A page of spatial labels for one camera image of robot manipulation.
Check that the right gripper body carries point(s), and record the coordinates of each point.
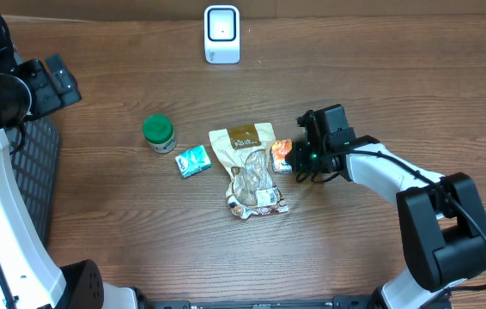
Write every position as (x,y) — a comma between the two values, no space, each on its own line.
(303,154)

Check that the orange tissue pack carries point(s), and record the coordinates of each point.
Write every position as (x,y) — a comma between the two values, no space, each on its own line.
(278,153)

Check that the beige brown snack pouch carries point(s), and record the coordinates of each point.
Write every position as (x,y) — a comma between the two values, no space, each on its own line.
(244,152)

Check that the small teal tissue pack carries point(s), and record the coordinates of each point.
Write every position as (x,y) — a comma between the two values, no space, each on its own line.
(193,161)

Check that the green lid white jar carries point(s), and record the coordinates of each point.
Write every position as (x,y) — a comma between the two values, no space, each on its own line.
(159,132)

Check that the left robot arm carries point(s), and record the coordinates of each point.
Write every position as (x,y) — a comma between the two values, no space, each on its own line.
(28,276)

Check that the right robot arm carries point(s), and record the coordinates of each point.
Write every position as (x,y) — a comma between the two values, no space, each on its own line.
(441,218)

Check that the white barcode scanner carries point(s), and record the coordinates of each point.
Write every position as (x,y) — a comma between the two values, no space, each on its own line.
(222,34)

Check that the grey plastic basket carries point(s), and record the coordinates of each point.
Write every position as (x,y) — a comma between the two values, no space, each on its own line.
(35,168)

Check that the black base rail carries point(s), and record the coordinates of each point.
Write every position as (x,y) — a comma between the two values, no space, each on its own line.
(260,304)

